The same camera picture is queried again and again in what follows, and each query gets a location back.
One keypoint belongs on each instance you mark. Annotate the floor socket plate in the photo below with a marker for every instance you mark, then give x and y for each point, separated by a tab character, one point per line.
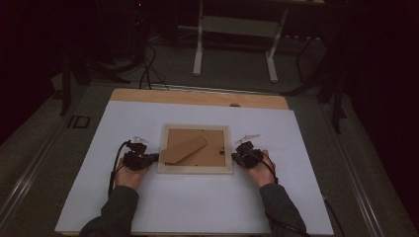
79	121

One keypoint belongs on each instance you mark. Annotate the white-legged desk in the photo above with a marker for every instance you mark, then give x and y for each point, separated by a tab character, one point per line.
197	49

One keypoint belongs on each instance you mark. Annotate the person's right hand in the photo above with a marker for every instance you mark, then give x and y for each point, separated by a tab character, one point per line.
263	174

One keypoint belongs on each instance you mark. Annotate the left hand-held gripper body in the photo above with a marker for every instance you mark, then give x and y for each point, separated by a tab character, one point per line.
135	159

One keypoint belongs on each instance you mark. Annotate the wooden picture frame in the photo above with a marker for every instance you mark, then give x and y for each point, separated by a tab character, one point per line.
210	158

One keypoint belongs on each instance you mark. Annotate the round table grommet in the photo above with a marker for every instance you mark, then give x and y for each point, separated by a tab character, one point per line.
234	105

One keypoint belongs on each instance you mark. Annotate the metal floor rail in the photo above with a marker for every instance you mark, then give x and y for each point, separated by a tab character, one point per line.
29	171
357	186
197	89

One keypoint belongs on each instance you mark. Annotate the person's left hand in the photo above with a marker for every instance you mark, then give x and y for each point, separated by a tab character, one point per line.
128	179

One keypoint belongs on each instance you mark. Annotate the dark equipment tower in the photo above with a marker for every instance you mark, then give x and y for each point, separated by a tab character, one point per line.
136	33

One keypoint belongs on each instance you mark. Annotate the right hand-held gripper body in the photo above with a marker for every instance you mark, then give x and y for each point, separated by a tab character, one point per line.
250	158

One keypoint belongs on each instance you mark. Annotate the black stand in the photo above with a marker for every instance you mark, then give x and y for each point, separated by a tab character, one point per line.
336	98
66	92

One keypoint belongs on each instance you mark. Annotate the white table mat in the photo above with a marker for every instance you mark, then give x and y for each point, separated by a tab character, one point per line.
197	204

